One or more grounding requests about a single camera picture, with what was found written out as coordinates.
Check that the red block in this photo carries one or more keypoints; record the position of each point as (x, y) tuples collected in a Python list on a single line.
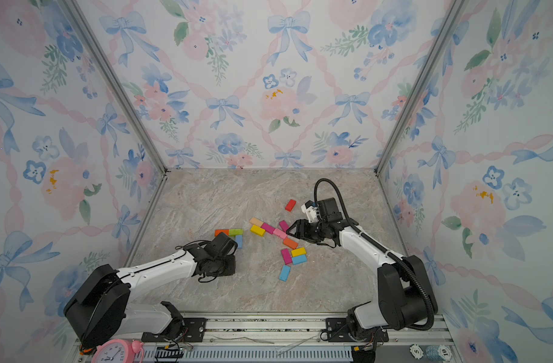
[(290, 205)]

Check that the yellow block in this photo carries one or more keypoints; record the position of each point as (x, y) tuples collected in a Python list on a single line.
[(298, 252), (257, 230)]

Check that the orange block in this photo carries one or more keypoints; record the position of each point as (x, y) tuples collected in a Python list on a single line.
[(290, 243), (217, 232)]

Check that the yellow block lower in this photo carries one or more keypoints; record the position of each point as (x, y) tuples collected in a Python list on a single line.
[(298, 252)]

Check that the yellow block upper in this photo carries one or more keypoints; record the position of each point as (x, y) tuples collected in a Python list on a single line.
[(257, 230)]

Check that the blue block bottom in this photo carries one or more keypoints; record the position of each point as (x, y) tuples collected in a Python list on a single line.
[(285, 272)]

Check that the white blue object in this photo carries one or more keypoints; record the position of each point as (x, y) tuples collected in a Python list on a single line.
[(431, 353)]

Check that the tan block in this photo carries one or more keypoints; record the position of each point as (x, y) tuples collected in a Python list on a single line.
[(255, 221)]

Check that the pink block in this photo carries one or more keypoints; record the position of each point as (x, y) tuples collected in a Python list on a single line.
[(279, 233)]

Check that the white cable duct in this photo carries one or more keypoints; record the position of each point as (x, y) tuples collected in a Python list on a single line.
[(252, 354)]

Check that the pink alarm clock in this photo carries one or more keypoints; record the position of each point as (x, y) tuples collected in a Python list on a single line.
[(119, 351)]

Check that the magenta block middle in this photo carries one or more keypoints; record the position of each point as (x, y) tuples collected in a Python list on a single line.
[(268, 228)]

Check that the magenta block lower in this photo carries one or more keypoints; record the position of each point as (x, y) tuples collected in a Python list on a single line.
[(286, 256)]

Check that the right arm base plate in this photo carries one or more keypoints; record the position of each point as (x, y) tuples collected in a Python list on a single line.
[(338, 330)]

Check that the magenta block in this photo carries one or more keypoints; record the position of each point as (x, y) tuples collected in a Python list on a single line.
[(286, 256), (284, 225), (268, 228)]

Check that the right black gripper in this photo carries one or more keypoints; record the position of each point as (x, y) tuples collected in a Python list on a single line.
[(301, 224)]

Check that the green block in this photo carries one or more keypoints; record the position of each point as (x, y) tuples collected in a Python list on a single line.
[(235, 232)]

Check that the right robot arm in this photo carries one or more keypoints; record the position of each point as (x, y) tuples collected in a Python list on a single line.
[(405, 298)]

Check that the blue block right lower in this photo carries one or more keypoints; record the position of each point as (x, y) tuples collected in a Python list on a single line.
[(296, 260)]

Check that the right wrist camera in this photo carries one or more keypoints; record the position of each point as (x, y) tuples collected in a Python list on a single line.
[(311, 211)]

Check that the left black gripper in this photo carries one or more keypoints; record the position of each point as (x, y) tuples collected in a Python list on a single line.
[(232, 270)]

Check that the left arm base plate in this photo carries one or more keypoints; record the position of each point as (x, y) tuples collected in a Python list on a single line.
[(190, 329)]

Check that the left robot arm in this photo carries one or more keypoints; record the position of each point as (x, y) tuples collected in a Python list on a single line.
[(103, 307)]

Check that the magenta block upper right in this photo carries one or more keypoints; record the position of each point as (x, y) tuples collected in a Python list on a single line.
[(284, 225)]

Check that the light blue block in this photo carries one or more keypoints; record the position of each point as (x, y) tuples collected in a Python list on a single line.
[(239, 241)]

